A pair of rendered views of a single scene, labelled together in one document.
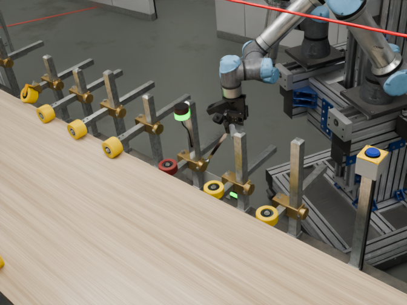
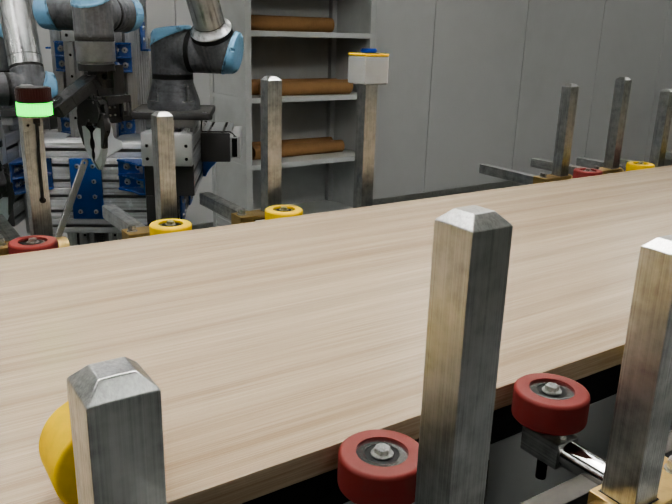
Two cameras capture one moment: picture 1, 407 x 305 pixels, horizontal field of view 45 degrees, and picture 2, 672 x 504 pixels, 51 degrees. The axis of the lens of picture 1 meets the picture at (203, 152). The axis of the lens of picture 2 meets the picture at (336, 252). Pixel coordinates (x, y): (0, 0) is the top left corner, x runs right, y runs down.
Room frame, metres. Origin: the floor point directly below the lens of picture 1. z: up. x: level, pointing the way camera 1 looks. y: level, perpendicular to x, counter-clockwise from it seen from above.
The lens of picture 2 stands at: (0.87, 1.20, 1.27)
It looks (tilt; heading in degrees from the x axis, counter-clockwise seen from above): 17 degrees down; 282
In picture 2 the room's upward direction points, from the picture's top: 2 degrees clockwise
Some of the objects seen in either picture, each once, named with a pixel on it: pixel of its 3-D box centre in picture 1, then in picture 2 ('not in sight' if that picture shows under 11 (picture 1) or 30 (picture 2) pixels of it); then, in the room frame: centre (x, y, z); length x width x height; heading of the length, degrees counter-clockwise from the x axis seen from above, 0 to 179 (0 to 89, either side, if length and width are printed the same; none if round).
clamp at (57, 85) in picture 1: (52, 82); not in sight; (2.40, 0.77, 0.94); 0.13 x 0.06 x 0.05; 46
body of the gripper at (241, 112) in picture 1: (234, 108); (102, 94); (1.64, -0.14, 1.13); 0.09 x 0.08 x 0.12; 66
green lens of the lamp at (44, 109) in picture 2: (181, 114); (34, 108); (1.65, 0.07, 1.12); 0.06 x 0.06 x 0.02
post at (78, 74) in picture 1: (88, 110); not in sight; (2.21, 0.57, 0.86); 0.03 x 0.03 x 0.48; 46
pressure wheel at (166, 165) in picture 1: (169, 173); (35, 269); (1.62, 0.15, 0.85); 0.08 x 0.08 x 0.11
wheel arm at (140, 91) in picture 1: (116, 104); not in sight; (2.09, 0.40, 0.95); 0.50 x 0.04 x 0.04; 136
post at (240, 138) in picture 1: (241, 181); (167, 226); (1.51, -0.14, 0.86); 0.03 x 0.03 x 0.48; 46
